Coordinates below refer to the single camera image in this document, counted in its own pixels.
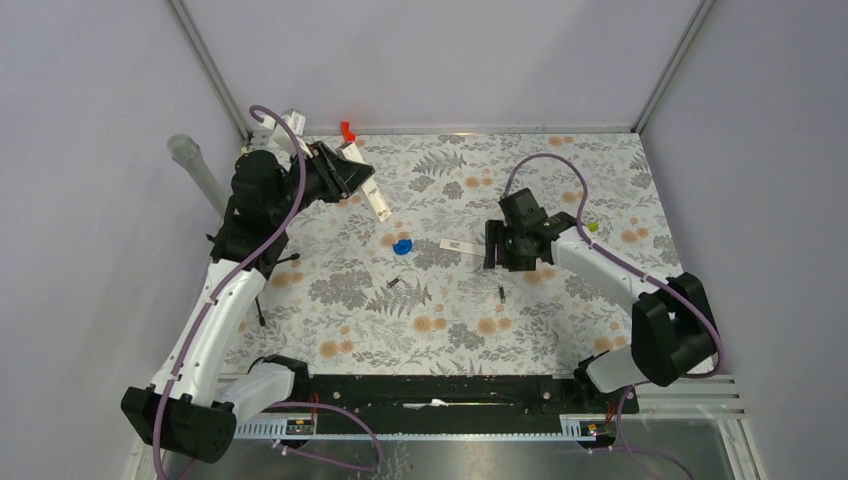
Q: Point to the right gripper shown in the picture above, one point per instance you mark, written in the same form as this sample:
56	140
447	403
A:
495	231

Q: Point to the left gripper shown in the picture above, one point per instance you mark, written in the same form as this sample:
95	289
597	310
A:
339	176

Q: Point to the white remote control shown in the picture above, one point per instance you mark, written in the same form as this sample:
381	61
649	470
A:
369	189

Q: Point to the white remote battery cover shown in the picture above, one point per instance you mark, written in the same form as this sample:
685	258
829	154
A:
462	247

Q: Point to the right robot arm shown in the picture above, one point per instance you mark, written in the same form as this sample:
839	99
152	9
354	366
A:
672	327

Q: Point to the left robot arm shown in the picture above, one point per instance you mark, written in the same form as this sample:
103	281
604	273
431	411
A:
184	410

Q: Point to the red plastic piece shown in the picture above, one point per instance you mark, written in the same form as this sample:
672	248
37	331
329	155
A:
347	134

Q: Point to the blue plastic piece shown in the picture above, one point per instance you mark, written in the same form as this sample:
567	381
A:
403	246

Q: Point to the floral patterned table mat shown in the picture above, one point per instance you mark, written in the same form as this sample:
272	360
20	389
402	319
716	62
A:
329	304

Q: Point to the microphone on black tripod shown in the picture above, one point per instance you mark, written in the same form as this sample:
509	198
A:
199	172

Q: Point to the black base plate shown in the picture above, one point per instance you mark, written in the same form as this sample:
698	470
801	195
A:
424	405

